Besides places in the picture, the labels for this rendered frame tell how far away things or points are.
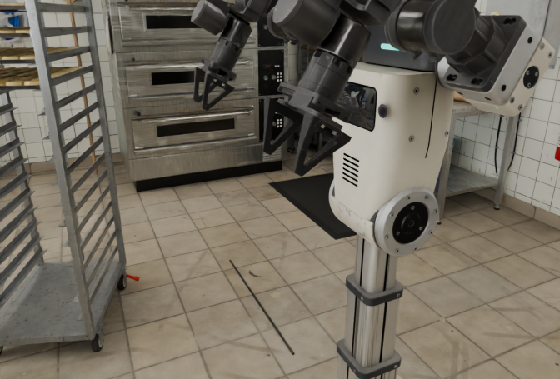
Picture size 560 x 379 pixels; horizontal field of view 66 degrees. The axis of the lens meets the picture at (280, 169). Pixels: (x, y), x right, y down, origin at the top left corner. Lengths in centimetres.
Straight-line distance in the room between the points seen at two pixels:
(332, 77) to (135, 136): 333
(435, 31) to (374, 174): 35
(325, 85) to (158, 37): 323
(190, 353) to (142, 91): 225
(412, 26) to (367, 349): 78
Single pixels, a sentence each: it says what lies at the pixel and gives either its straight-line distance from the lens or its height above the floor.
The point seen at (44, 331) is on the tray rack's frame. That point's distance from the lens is 230.
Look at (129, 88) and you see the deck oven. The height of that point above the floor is 92.
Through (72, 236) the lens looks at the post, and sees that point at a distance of 196.
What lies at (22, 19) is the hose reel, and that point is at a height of 144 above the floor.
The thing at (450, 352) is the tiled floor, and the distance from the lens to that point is 232.
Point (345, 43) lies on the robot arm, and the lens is 57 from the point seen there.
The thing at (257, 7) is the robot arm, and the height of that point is 149.
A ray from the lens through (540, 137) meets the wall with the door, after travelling 374.
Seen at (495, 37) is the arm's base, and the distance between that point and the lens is 73.
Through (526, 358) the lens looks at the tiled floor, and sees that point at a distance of 243.
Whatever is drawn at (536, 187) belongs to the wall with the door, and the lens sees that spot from 382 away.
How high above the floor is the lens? 147
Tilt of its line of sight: 19 degrees down
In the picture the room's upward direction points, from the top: straight up
